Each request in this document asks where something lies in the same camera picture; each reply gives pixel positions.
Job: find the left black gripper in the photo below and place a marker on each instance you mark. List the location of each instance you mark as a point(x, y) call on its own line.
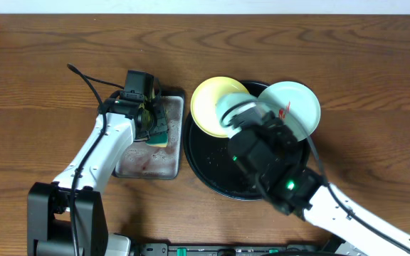
point(160, 114)

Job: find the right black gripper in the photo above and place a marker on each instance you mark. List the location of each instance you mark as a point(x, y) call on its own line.
point(279, 131)

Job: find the light blue plate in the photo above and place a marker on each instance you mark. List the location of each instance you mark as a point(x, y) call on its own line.
point(233, 103)
point(296, 105)

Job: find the green yellow sponge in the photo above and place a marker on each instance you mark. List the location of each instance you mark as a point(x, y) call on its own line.
point(158, 140)

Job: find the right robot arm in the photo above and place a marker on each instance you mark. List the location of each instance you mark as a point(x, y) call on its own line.
point(284, 166)

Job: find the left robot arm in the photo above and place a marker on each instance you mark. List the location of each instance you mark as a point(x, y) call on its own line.
point(66, 216)

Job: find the rectangular black soapy tray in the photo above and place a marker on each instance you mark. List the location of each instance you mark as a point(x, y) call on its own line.
point(142, 160)

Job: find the round black tray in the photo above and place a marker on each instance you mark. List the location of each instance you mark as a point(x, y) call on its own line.
point(210, 159)

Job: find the yellow plate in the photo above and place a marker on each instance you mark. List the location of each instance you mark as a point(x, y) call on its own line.
point(204, 101)

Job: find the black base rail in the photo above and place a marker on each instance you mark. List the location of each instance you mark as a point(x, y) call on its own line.
point(163, 249)

